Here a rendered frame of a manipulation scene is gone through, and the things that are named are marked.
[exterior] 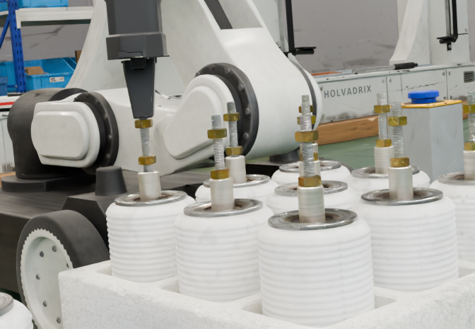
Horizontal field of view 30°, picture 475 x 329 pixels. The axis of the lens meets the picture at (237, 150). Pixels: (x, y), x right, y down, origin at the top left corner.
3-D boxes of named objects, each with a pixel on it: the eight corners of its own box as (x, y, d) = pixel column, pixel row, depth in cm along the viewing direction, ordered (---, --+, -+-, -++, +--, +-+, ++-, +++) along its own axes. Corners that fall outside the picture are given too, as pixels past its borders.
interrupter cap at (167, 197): (102, 204, 94) (102, 198, 94) (165, 194, 98) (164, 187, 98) (136, 212, 88) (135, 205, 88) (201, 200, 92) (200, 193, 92)
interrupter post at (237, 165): (251, 185, 100) (248, 156, 99) (231, 187, 99) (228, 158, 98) (242, 182, 102) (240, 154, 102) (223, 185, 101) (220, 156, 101)
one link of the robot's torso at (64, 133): (32, 170, 161) (25, 97, 160) (124, 156, 174) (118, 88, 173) (93, 176, 146) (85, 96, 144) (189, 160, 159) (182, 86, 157)
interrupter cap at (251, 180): (281, 185, 98) (280, 178, 98) (218, 193, 95) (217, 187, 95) (254, 177, 105) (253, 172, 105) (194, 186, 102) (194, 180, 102)
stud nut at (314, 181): (324, 185, 74) (324, 175, 74) (307, 188, 73) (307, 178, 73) (312, 183, 76) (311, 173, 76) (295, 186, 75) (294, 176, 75)
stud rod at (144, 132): (153, 179, 92) (145, 107, 91) (143, 180, 92) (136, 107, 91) (154, 177, 93) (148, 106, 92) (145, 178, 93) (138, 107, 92)
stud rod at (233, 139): (238, 168, 99) (233, 101, 99) (230, 168, 100) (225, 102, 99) (241, 167, 100) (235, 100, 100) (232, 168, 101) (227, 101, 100)
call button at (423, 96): (401, 107, 115) (401, 92, 115) (420, 105, 118) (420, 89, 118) (427, 107, 112) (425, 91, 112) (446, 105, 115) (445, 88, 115)
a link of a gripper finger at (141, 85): (128, 119, 91) (122, 58, 91) (159, 116, 91) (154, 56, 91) (126, 119, 90) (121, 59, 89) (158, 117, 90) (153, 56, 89)
